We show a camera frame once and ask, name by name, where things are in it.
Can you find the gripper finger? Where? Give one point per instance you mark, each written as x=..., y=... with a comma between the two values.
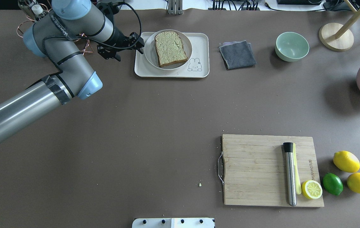
x=136, y=42
x=115, y=56

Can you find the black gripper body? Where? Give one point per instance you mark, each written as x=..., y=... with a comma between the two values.
x=117, y=37

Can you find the white round plate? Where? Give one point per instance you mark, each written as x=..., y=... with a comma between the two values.
x=152, y=57

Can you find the bread slice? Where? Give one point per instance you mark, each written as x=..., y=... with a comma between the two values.
x=169, y=48

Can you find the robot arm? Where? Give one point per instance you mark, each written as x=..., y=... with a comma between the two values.
x=53, y=37

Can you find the cream rabbit tray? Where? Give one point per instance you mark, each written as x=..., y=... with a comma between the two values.
x=196, y=67

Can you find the upper tea bottle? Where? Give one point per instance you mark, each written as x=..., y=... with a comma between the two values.
x=38, y=11

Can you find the grey folded cloth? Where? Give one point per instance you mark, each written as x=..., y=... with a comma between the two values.
x=237, y=54

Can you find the mint green bowl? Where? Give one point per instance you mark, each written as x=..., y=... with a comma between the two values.
x=291, y=46

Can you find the wooden cutting board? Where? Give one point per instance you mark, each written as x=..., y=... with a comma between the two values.
x=254, y=168

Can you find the steel muddler black tip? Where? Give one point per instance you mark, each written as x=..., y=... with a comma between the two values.
x=290, y=173

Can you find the wooden cup stand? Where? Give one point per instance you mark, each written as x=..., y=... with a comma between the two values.
x=338, y=37

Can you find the yellow knife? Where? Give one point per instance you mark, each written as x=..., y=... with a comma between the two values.
x=298, y=187

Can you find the halved lemon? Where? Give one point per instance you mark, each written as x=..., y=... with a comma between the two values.
x=311, y=189

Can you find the lower whole lemon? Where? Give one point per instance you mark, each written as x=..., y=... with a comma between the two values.
x=346, y=161

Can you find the green lime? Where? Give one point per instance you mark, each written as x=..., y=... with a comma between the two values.
x=332, y=184

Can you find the copper wire bottle rack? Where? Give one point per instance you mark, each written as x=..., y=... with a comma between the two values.
x=84, y=46

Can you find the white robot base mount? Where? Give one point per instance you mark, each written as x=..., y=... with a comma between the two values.
x=203, y=222

